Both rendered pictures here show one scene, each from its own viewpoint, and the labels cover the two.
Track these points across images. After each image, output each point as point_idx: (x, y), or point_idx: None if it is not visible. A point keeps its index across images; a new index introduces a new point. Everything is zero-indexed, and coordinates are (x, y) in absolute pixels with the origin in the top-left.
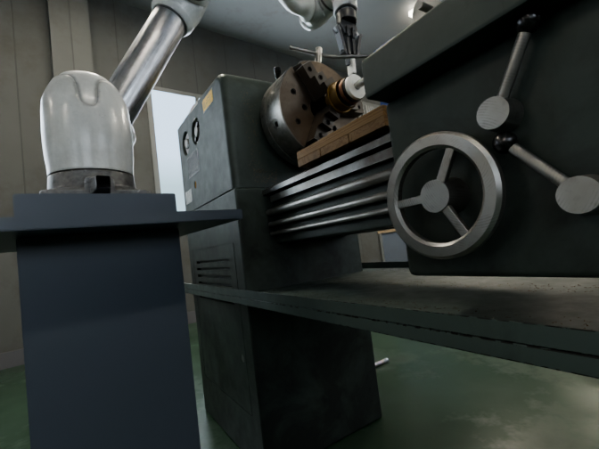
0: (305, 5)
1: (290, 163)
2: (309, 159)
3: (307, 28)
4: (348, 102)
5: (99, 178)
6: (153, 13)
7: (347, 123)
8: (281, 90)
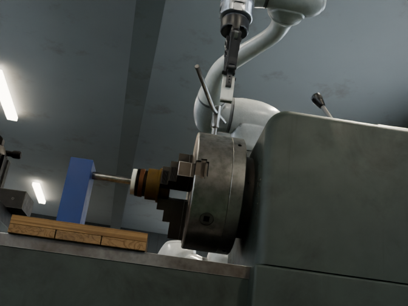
0: (272, 22)
1: (238, 249)
2: None
3: (314, 15)
4: (139, 197)
5: None
6: None
7: (190, 192)
8: (186, 192)
